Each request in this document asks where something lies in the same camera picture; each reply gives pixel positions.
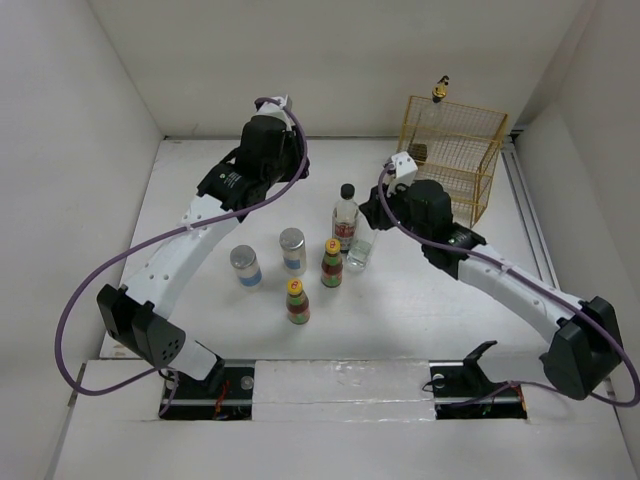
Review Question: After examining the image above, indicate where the yellow wire rack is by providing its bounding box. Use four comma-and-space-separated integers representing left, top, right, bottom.
397, 96, 508, 227

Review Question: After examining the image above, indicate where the blue label shaker jar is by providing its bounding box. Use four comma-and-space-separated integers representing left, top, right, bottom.
279, 227, 307, 276

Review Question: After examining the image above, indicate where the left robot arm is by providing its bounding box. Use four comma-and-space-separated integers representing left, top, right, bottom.
97, 104, 308, 397

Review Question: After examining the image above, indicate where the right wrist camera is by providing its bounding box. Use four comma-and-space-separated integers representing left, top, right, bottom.
384, 151, 418, 187

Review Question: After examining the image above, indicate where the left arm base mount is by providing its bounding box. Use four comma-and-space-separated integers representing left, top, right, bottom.
158, 359, 256, 421

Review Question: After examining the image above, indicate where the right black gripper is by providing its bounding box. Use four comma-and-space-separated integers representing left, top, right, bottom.
359, 175, 430, 244

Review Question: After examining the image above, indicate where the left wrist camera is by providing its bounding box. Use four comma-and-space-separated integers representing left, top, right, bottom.
254, 95, 291, 125

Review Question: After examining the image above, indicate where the dark liquid square bottle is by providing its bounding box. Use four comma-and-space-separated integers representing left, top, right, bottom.
408, 75, 450, 163

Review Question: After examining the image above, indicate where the red label clear bottle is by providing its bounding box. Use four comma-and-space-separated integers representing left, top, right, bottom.
332, 183, 359, 254

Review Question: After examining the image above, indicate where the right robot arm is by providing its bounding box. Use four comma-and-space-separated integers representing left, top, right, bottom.
359, 180, 630, 400

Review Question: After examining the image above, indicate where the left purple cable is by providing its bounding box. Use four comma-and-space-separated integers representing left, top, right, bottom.
53, 95, 310, 399

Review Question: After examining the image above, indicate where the yellow cap sauce bottle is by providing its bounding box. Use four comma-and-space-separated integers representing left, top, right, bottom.
321, 238, 343, 288
286, 278, 310, 325

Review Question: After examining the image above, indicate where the clear square oil bottle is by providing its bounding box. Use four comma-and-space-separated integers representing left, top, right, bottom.
346, 222, 378, 271

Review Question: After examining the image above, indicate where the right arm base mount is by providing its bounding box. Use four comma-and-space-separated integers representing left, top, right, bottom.
421, 340, 528, 420

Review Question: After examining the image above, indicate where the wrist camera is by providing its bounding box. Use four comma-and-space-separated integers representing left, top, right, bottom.
384, 151, 418, 187
254, 95, 291, 125

